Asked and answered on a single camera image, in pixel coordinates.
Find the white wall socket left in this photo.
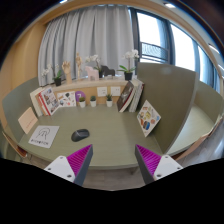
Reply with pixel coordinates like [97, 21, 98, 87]
[97, 87, 107, 97]

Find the colourful picture book right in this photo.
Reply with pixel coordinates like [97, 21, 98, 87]
[137, 101, 161, 137]

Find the black horse figurine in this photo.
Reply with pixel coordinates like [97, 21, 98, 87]
[101, 65, 115, 76]

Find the purple round disc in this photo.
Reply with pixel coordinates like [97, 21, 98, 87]
[75, 91, 86, 102]

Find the wooden hand model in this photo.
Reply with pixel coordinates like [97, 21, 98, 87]
[62, 61, 72, 84]

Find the grey curtain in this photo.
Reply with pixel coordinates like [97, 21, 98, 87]
[38, 5, 134, 86]

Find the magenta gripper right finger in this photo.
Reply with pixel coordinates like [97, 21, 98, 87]
[135, 144, 182, 184]

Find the dark cover leaning book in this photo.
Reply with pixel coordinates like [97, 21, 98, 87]
[117, 81, 135, 112]

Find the pink horse figurine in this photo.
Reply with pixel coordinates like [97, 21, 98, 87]
[85, 66, 99, 81]

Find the white books left stack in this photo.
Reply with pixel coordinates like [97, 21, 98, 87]
[30, 87, 43, 117]

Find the white sticker picture card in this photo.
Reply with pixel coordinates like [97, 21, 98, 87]
[57, 91, 76, 107]

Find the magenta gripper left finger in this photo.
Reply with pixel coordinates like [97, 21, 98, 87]
[45, 145, 93, 186]

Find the white wall socket right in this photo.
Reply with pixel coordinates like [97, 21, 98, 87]
[111, 87, 121, 96]

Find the white leaning books stack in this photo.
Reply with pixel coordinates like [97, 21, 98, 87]
[125, 79, 144, 112]

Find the white orchid black pot right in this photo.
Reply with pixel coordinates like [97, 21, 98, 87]
[119, 49, 139, 80]

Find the small potted plant right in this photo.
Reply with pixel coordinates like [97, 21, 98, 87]
[106, 94, 113, 107]

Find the green desk partition panel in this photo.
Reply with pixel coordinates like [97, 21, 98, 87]
[137, 63, 199, 154]

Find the tan wooden board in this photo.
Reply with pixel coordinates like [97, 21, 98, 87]
[18, 107, 38, 134]

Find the wooden mannequin figure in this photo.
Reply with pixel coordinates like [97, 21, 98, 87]
[75, 52, 82, 80]

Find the dark grey computer mouse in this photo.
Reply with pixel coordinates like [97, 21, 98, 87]
[71, 129, 90, 142]

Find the white logo card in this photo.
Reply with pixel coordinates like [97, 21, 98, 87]
[28, 125, 59, 149]

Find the white wall socket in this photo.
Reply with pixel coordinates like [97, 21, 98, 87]
[97, 87, 107, 97]
[111, 87, 121, 96]

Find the white orchid black pot left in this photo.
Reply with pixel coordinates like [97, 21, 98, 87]
[41, 64, 62, 86]

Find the small potted plant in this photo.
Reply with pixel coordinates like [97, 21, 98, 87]
[90, 96, 96, 107]
[106, 94, 113, 107]
[79, 97, 86, 108]

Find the white orchid black pot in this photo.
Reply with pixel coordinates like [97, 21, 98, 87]
[119, 49, 139, 80]
[41, 64, 62, 86]

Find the small potted plant left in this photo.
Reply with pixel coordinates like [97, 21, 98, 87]
[79, 97, 86, 108]

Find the small potted plant middle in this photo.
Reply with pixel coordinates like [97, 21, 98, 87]
[90, 96, 96, 107]

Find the white orchid centre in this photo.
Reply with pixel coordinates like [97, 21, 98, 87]
[85, 54, 103, 77]

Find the wooden chair right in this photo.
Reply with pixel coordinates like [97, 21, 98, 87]
[173, 115, 224, 161]

